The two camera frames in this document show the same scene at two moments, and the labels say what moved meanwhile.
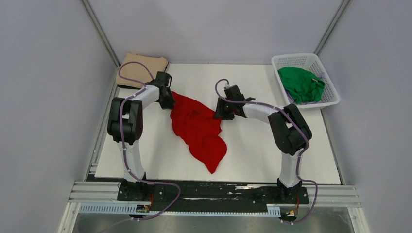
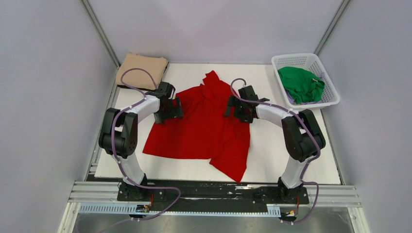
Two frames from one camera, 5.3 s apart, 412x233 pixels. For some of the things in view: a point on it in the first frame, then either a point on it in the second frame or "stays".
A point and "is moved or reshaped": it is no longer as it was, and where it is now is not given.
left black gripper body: x=167 y=102 → x=164 y=113
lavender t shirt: x=321 y=75 stays
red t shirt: x=195 y=122 is moved or reshaped
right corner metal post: x=342 y=8 stays
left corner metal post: x=102 y=36 stays
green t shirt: x=303 y=86 stays
